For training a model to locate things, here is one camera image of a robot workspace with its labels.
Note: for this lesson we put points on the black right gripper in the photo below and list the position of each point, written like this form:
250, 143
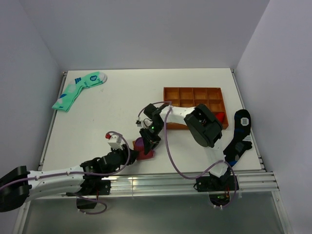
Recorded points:
149, 140

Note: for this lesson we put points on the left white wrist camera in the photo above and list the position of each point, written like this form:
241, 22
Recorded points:
114, 141

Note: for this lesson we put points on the orange compartment tray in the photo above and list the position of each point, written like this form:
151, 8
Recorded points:
192, 96

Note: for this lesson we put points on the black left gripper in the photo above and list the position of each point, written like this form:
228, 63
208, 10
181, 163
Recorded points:
124, 152

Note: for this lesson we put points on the black blue sock pair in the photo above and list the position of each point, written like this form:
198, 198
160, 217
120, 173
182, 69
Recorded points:
241, 141

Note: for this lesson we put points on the aluminium table front rail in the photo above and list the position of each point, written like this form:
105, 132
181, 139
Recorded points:
170, 184

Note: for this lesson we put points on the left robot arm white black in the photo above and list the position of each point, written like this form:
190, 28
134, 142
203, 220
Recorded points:
21, 185

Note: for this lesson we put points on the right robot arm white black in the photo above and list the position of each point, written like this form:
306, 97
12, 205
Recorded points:
205, 128

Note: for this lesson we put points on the mint green sock pair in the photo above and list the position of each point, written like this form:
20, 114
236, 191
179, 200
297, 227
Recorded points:
74, 88

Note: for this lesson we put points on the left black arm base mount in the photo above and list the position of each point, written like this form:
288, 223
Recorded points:
88, 196

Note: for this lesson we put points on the maroon purple orange sock pair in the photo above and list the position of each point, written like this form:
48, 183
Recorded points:
139, 146

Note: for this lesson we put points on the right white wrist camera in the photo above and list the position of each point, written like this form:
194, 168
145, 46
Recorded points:
140, 123

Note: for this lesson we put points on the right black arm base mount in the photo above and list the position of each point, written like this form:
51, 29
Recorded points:
219, 190

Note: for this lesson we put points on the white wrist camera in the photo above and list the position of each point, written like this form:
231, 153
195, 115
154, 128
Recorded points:
114, 141
140, 123

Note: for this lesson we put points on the rolled red sock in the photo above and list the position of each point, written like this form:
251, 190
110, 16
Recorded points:
220, 116

